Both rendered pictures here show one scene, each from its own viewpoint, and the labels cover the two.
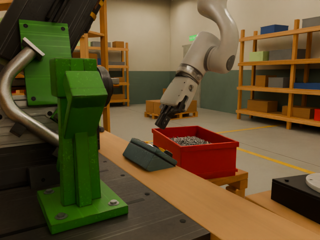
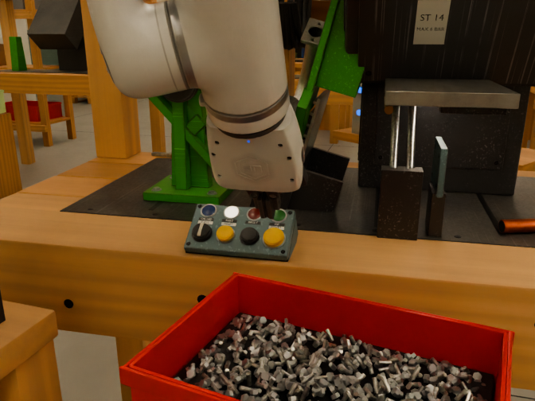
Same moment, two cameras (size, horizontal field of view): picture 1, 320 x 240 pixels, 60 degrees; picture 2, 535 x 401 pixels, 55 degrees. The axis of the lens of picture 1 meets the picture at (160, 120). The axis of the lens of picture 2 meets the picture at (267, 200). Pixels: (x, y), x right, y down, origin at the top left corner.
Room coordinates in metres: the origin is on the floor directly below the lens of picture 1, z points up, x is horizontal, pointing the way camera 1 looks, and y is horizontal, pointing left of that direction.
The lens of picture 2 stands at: (1.26, -0.46, 1.20)
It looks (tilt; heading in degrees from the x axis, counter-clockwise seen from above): 18 degrees down; 133
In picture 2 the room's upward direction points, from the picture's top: straight up
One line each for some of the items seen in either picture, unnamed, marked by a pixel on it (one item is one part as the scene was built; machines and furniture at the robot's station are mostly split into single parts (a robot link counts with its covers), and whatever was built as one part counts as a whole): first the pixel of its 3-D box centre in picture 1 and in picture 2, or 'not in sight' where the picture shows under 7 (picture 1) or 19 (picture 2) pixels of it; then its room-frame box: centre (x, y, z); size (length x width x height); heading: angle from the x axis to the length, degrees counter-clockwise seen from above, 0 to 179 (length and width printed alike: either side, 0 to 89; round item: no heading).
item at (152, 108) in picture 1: (171, 103); not in sight; (7.38, -0.30, 0.37); 1.20 x 0.80 x 0.74; 126
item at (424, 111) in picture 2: not in sight; (437, 99); (0.78, 0.56, 1.07); 0.30 x 0.18 x 0.34; 31
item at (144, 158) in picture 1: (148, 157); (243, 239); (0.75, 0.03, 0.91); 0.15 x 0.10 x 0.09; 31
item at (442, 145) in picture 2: not in sight; (436, 185); (0.92, 0.29, 0.97); 0.10 x 0.02 x 0.14; 121
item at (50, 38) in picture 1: (46, 63); (341, 51); (0.73, 0.29, 1.17); 0.13 x 0.12 x 0.20; 31
